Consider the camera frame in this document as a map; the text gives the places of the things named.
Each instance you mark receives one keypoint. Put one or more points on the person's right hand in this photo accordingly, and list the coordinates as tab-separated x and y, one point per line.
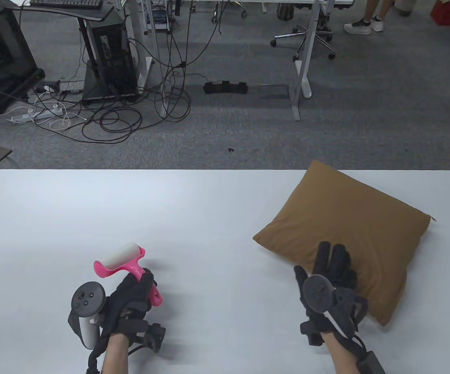
336	265

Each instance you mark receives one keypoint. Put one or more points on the person's left hand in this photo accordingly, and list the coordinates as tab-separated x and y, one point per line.
131	296

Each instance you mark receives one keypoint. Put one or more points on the pink lint roller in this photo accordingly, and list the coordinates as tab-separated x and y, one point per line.
133	269

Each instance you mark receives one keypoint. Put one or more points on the brown pillow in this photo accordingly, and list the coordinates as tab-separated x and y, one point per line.
357	218

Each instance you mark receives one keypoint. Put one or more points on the person's right forearm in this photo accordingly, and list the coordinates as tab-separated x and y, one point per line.
341	354

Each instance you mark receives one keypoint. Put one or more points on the person's left forearm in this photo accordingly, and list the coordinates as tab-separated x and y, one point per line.
114	356

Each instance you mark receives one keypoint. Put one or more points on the black and white controller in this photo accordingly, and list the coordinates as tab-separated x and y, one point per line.
317	293
88	298

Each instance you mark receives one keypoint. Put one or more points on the grey floor hatch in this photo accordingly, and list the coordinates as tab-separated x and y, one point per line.
273	91

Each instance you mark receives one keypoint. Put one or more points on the white desk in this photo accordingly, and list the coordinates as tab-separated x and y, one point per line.
303	78

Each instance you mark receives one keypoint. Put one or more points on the white power strip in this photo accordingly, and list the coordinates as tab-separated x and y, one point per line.
26	116

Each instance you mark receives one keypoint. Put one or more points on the black floor pedal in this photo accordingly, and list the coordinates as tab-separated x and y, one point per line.
225	87

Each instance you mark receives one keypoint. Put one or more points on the grey power strip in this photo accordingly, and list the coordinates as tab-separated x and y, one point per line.
71	86

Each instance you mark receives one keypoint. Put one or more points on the white desk leg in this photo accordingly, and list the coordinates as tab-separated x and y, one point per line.
145	74

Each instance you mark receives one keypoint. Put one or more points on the chrome base office chair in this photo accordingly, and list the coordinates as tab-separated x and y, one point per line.
287	35

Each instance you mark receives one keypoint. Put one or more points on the black computer tower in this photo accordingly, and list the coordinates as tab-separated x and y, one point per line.
110	58

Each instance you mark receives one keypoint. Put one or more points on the chrome chair base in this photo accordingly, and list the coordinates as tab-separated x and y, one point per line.
243	13

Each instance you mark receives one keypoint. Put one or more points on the red box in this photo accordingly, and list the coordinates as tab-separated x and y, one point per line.
447	13

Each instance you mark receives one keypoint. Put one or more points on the grey device rack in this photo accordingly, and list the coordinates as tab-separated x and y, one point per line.
159	17

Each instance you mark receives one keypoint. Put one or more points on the black keyboard stand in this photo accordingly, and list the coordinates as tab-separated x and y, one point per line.
92	15

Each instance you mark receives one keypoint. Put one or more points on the black keyboard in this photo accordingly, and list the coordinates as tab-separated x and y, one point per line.
65	3

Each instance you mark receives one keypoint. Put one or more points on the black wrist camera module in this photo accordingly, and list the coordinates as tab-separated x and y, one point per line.
371	364

